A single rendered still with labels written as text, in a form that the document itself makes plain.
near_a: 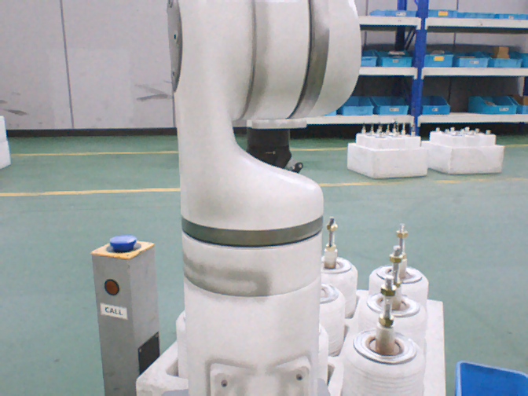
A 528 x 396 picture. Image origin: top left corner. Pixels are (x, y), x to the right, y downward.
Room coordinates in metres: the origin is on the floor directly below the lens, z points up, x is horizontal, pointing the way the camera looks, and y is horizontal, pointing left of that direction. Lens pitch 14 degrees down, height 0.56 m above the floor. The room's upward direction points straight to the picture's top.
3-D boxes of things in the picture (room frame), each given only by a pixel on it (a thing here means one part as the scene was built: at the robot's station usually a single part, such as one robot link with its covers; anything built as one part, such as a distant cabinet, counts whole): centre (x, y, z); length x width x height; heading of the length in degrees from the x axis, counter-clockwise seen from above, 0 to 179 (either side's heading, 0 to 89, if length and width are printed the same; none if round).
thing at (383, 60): (5.58, -1.47, 0.90); 0.50 x 0.38 x 0.21; 8
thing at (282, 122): (0.78, -0.01, 0.53); 0.11 x 0.09 x 0.06; 17
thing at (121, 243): (0.68, 0.22, 0.32); 0.04 x 0.04 x 0.02
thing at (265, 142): (0.80, -0.01, 0.45); 0.08 x 0.08 x 0.09
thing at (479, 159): (3.21, -1.39, 0.09); 0.39 x 0.39 x 0.18; 11
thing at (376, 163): (3.08, -0.83, 0.09); 0.39 x 0.39 x 0.18; 15
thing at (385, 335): (0.50, -0.15, 0.26); 0.02 x 0.02 x 0.03
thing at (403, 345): (0.50, -0.15, 0.25); 0.08 x 0.08 x 0.01
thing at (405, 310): (0.61, -0.19, 0.25); 0.08 x 0.08 x 0.01
